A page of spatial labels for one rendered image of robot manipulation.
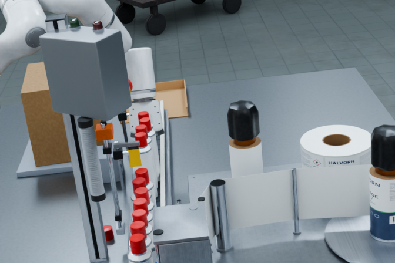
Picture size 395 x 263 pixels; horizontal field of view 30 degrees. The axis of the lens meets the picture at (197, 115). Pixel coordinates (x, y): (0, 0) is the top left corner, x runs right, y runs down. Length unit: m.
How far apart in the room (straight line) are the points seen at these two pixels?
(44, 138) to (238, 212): 0.86
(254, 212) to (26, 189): 0.87
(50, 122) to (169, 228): 1.05
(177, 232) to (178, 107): 1.44
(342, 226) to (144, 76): 0.77
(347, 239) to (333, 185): 0.14
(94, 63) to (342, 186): 0.70
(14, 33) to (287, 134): 1.07
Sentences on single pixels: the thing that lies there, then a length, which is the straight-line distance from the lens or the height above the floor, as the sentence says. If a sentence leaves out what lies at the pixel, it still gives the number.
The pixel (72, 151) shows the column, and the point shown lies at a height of 1.16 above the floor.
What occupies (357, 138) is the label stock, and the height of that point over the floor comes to 1.02.
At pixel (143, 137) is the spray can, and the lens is 2.07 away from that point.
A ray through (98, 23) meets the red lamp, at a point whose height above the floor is 1.49.
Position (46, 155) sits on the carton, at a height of 0.89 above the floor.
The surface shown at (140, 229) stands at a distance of 1.64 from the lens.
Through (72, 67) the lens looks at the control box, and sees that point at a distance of 1.68.
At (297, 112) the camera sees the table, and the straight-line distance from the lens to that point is 2.76.
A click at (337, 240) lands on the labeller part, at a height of 0.89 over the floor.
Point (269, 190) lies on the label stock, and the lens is 1.87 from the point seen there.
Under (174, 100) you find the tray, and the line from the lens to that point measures 2.96.
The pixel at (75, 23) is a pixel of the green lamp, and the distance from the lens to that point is 1.73.
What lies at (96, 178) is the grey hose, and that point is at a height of 1.14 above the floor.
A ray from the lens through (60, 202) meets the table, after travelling 2.34.
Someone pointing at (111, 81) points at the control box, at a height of 1.37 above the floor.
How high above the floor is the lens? 1.93
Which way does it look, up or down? 23 degrees down
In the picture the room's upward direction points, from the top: 6 degrees counter-clockwise
